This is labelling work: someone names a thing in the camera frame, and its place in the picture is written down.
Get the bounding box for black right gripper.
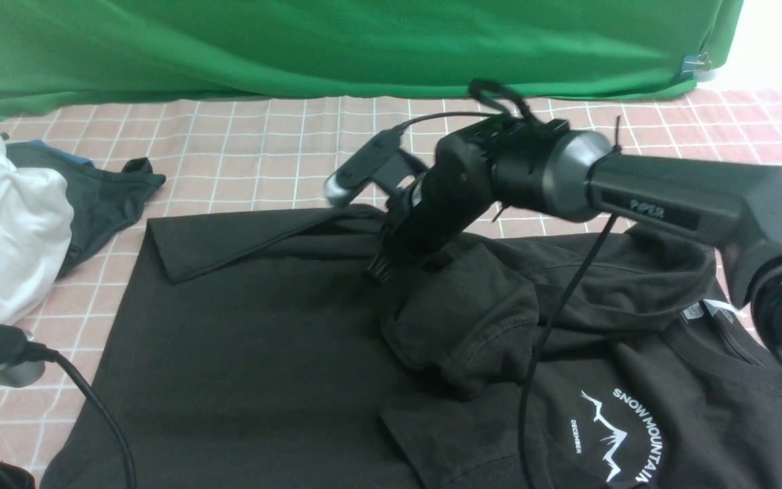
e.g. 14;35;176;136
367;135;496;283

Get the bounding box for dark gray long-sleeve top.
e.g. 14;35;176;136
39;204;782;489

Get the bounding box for white garment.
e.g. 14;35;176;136
0;137;74;325

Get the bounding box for gray right robot arm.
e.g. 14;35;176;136
363;115;782;364

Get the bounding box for pink checkered tablecloth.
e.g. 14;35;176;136
0;88;782;489

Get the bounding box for metal binder clip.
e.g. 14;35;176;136
677;52;713;80

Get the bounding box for dark teal garment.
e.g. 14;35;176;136
6;142;166;278

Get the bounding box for blue garment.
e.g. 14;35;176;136
25;140;95;168

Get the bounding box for green backdrop cloth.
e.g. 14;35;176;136
0;1;743;121

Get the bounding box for black left camera cable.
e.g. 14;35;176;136
24;343;137;489

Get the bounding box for black camera cable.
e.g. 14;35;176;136
24;343;137;489
391;78;626;489

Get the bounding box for black right camera cable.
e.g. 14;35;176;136
391;78;626;489

